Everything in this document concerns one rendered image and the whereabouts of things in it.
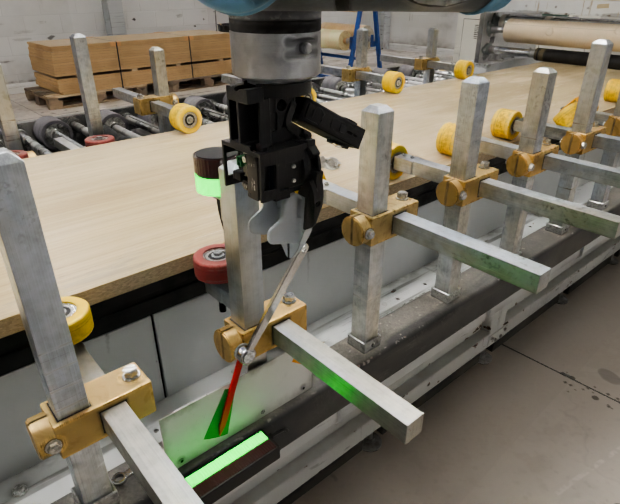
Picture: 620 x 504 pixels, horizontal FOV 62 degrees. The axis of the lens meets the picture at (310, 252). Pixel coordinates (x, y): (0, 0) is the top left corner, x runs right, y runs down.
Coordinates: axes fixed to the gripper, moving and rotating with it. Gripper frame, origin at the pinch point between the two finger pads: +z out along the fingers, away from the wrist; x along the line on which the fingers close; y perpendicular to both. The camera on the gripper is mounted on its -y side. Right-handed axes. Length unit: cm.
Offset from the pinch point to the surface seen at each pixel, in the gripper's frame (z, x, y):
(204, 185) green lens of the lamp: -5.9, -11.4, 5.3
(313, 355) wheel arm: 15.0, 3.4, -0.1
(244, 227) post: -1.4, -6.0, 3.3
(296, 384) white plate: 28.5, -5.3, -4.2
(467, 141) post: -3.2, -6.6, -45.7
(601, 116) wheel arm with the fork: 6, -14, -125
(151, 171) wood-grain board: 11, -68, -12
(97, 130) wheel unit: 11, -115, -18
